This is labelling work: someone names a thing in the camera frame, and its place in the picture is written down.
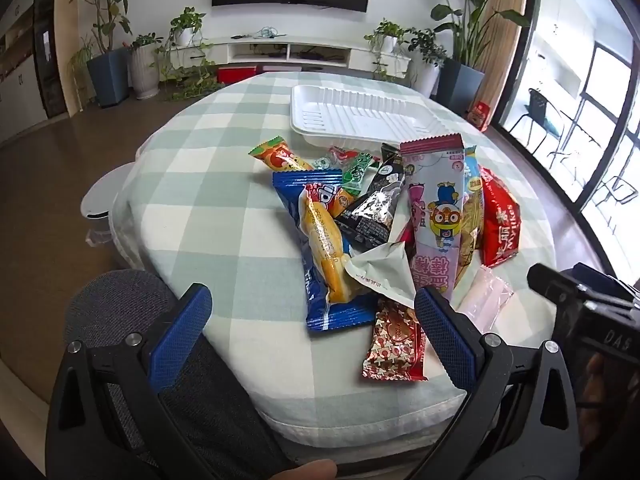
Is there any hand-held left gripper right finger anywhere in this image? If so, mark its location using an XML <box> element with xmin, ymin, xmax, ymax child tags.
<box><xmin>414</xmin><ymin>286</ymin><xmax>583</xmax><ymax>480</ymax></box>

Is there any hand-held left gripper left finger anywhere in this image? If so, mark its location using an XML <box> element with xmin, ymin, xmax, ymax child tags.
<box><xmin>45</xmin><ymin>282</ymin><xmax>221</xmax><ymax>480</ymax></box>

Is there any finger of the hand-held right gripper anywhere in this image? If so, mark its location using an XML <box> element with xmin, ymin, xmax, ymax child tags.
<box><xmin>572</xmin><ymin>262</ymin><xmax>631</xmax><ymax>293</ymax></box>
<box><xmin>526</xmin><ymin>262</ymin><xmax>638</xmax><ymax>311</ymax></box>

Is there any red gold patterned snack packet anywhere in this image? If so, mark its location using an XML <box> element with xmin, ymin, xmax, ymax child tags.
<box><xmin>362</xmin><ymin>300</ymin><xmax>430</xmax><ymax>382</ymax></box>

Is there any light blue panda snack packet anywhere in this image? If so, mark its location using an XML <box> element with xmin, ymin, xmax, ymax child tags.
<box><xmin>452</xmin><ymin>145</ymin><xmax>485</xmax><ymax>281</ymax></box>

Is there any pink cartoon snack packet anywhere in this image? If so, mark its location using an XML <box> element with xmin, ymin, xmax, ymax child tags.
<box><xmin>399</xmin><ymin>132</ymin><xmax>473</xmax><ymax>306</ymax></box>

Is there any white plastic tray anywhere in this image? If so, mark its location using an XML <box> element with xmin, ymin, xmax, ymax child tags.
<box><xmin>291</xmin><ymin>85</ymin><xmax>453</xmax><ymax>151</ymax></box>

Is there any person's left hand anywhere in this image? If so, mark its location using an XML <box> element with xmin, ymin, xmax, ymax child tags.
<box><xmin>270</xmin><ymin>459</ymin><xmax>338</xmax><ymax>480</ymax></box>

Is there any pink translucent snack packet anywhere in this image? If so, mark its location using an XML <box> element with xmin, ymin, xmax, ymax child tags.
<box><xmin>457</xmin><ymin>265</ymin><xmax>515</xmax><ymax>333</ymax></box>

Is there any grey mesh office chair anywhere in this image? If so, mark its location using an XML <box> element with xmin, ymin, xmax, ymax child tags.
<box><xmin>65</xmin><ymin>269</ymin><xmax>301</xmax><ymax>480</ymax></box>

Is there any white folded snack packet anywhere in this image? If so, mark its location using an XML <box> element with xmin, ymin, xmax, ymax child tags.
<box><xmin>344</xmin><ymin>240</ymin><xmax>418</xmax><ymax>306</ymax></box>

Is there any black silver snack packet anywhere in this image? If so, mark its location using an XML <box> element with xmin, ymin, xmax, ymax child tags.
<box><xmin>332</xmin><ymin>157</ymin><xmax>405</xmax><ymax>251</ymax></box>

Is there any white round stool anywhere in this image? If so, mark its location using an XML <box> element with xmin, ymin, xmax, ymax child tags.
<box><xmin>80</xmin><ymin>162</ymin><xmax>133</xmax><ymax>221</ymax></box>

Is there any black balcony chair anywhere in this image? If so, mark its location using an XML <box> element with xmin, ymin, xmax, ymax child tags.
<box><xmin>510</xmin><ymin>87</ymin><xmax>568</xmax><ymax>156</ymax></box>

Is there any green snack packet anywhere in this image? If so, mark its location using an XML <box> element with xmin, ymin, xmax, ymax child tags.
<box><xmin>341</xmin><ymin>152</ymin><xmax>381</xmax><ymax>196</ymax></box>

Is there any red bag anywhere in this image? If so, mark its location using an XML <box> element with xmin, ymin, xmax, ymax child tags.
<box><xmin>467</xmin><ymin>101</ymin><xmax>493</xmax><ymax>132</ymax></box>

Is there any orange snack packet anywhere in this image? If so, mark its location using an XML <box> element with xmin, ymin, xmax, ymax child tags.
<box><xmin>248</xmin><ymin>136</ymin><xmax>313</xmax><ymax>173</ymax></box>

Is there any small red snack packet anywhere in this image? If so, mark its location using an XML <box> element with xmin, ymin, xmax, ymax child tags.
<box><xmin>327</xmin><ymin>145</ymin><xmax>373</xmax><ymax>166</ymax></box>

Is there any large-leaf plant dark square pot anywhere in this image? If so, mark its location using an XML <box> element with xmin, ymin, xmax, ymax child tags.
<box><xmin>412</xmin><ymin>0</ymin><xmax>531</xmax><ymax>116</ymax></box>

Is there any bushy plant tall white pot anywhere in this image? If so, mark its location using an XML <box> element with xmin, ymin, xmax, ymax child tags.
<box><xmin>400</xmin><ymin>27</ymin><xmax>448</xmax><ymax>98</ymax></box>

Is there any beige curtain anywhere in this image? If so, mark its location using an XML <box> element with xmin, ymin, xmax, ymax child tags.
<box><xmin>480</xmin><ymin>0</ymin><xmax>531</xmax><ymax>126</ymax></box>

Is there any small plant white ribbed pot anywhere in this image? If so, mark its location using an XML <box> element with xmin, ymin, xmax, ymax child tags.
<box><xmin>129</xmin><ymin>32</ymin><xmax>163</xmax><ymax>100</ymax></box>

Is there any red storage box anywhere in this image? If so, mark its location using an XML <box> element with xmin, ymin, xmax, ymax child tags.
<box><xmin>217</xmin><ymin>64</ymin><xmax>261</xmax><ymax>85</ymax></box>

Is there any tall plant blue-grey pot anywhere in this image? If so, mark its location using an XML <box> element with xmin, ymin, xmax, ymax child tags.
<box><xmin>65</xmin><ymin>0</ymin><xmax>137</xmax><ymax>108</ymax></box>

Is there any white television cabinet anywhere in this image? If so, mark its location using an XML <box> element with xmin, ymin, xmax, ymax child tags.
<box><xmin>202</xmin><ymin>35</ymin><xmax>413</xmax><ymax>78</ymax></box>

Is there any trailing plant small white pot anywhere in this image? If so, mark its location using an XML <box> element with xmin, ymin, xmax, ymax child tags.
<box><xmin>155</xmin><ymin>7</ymin><xmax>226</xmax><ymax>101</ymax></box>
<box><xmin>364</xmin><ymin>19</ymin><xmax>411</xmax><ymax>81</ymax></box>

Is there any dark wooden wall cabinet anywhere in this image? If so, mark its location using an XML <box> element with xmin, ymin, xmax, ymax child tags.
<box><xmin>0</xmin><ymin>0</ymin><xmax>63</xmax><ymax>146</ymax></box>

